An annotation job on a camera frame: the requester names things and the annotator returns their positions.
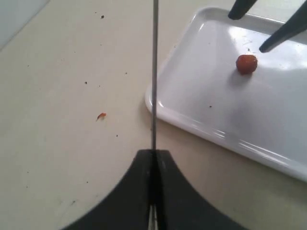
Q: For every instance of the small red fruit ball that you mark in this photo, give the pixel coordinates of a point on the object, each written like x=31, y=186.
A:
x=246, y=64

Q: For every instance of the thin metal skewer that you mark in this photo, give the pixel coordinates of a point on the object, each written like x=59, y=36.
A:
x=154, y=122

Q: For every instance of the white rectangular plastic tray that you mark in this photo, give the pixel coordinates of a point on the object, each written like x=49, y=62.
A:
x=263, y=115

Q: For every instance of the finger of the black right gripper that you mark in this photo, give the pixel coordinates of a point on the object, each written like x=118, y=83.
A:
x=240, y=8
x=295, y=25

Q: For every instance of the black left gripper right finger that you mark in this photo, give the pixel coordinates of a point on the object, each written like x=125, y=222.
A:
x=178, y=205

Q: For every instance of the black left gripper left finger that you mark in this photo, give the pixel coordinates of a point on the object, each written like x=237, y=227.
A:
x=127, y=206

